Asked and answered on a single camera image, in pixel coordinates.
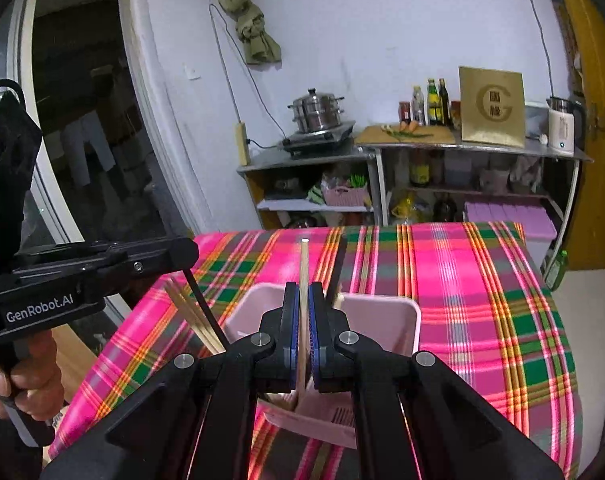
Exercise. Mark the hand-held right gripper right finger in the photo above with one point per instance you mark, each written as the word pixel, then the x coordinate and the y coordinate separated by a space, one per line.
pixel 314 345

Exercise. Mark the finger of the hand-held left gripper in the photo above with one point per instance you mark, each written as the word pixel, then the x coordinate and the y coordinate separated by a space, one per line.
pixel 167 257

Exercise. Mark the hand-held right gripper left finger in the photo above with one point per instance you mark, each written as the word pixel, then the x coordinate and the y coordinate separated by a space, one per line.
pixel 294 340

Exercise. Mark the black chopstick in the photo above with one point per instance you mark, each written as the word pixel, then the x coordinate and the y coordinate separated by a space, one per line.
pixel 338 265
pixel 205 305

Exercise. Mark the wooden chopstick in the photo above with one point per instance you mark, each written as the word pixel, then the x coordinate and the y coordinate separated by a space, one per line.
pixel 305 265
pixel 195 317
pixel 187 322
pixel 202 312

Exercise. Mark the pink utensil basket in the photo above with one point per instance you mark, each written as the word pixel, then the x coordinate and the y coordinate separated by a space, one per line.
pixel 382 325

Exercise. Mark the person's left hand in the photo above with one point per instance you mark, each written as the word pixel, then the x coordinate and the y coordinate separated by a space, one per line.
pixel 37 380

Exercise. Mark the white hanging clothing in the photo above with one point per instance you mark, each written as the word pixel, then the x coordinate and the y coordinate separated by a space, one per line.
pixel 90 150

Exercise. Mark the yellowed power strip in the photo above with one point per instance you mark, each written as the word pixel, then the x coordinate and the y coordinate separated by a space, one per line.
pixel 241 144

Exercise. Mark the pink woven shelf basket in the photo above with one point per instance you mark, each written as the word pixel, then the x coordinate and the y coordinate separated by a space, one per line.
pixel 345 196

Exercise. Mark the pink plaid tablecloth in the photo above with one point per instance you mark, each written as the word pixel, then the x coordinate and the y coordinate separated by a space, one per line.
pixel 472 310

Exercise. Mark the low metal shelf table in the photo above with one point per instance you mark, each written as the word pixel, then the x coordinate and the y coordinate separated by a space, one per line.
pixel 302 162

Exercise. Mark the black induction cooker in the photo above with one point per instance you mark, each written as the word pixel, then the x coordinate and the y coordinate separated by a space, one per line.
pixel 317 142

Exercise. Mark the yellow label bottle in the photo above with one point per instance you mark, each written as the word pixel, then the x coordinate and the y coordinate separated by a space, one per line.
pixel 420 170

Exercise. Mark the steel steamer pot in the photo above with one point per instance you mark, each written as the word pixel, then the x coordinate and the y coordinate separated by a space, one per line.
pixel 316 110

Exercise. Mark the pink plastic storage box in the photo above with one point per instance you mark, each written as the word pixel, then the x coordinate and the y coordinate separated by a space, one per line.
pixel 512 220

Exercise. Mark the wooden cutting board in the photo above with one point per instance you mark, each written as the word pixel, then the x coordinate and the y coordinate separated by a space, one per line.
pixel 432 135

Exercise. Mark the red sauce jar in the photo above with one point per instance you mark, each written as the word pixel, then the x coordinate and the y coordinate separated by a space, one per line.
pixel 405 114

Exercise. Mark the green hanging cloth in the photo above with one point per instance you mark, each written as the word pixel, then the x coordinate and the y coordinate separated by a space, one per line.
pixel 250 20

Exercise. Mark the green plastic bottle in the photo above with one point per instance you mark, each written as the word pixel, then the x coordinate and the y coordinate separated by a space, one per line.
pixel 556 267

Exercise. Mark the clear plastic bottle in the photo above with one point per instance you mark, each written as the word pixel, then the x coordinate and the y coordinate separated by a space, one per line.
pixel 418 107

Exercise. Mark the long metal shelf table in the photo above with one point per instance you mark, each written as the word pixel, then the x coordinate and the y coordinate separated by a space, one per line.
pixel 482 147

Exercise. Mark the green oil bottle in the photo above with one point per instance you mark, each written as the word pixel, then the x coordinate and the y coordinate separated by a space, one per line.
pixel 433 105

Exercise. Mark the dark sauce bottle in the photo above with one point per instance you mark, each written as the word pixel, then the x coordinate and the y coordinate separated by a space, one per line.
pixel 444 105

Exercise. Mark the gold square box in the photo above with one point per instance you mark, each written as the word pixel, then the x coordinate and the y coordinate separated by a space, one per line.
pixel 492 107

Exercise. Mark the white electric kettle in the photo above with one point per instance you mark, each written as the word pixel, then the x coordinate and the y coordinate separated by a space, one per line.
pixel 562 127

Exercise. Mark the yellow wooden door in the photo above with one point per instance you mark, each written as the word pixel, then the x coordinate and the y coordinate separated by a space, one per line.
pixel 597 160

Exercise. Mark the white arched door frame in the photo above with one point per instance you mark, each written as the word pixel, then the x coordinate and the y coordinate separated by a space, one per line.
pixel 147 135

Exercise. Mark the white wall switch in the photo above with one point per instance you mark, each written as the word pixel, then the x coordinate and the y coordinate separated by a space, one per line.
pixel 192 71

